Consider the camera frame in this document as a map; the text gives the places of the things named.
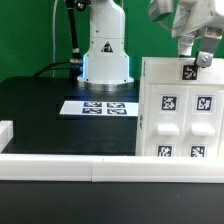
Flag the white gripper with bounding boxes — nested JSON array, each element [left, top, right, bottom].
[[172, 0, 224, 68]]

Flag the white thin cable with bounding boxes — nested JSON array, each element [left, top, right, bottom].
[[51, 0, 59, 78]]

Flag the white cabinet top block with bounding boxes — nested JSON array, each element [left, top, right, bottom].
[[142, 57, 224, 85]]

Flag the white obstacle fence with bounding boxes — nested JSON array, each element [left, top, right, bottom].
[[0, 121, 13, 153], [0, 154, 224, 183]]

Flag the white cabinet body box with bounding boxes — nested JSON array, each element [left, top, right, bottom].
[[136, 84, 224, 157]]

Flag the white base marker sheet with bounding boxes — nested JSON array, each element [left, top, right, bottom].
[[60, 101, 138, 117]]

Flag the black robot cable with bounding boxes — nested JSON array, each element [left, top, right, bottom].
[[32, 0, 92, 79]]

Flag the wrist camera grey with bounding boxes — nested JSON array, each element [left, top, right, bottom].
[[148, 0, 174, 22]]

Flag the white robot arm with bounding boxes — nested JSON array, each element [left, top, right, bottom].
[[78, 0, 224, 91]]

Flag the white obstacle fence left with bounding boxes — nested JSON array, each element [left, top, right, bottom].
[[0, 121, 13, 153]]

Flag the white obstacle fence front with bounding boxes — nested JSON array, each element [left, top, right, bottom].
[[0, 154, 224, 183]]

